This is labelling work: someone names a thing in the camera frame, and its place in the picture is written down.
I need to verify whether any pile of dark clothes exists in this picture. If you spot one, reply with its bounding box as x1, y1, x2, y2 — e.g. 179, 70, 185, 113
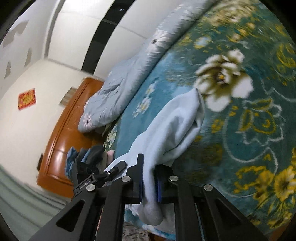
65, 146, 115, 180

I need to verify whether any green floral blanket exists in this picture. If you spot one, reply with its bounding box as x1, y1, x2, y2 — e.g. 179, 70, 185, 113
102, 0, 296, 237

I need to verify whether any red wall poster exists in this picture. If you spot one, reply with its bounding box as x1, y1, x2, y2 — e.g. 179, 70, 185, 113
18, 88, 37, 111

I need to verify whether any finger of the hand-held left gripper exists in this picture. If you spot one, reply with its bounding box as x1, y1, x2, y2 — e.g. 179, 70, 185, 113
104, 161, 127, 179

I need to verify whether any light blue long-sleeve shirt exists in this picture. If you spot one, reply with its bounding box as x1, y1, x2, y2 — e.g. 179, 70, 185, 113
104, 88, 206, 226

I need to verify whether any wall switch panel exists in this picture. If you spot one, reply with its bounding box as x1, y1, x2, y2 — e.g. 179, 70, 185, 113
62, 87, 78, 105

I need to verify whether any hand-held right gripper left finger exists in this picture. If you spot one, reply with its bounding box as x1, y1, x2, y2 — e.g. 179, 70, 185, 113
30, 153, 145, 241

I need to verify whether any white wardrobe with black stripe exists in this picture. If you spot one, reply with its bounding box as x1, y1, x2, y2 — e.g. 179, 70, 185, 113
42, 0, 185, 81

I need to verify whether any blue-grey floral quilt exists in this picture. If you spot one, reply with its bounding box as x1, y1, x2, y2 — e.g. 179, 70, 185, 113
77, 0, 222, 133

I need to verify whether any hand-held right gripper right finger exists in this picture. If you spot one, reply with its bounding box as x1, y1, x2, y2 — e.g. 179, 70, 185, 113
154, 163, 269, 241

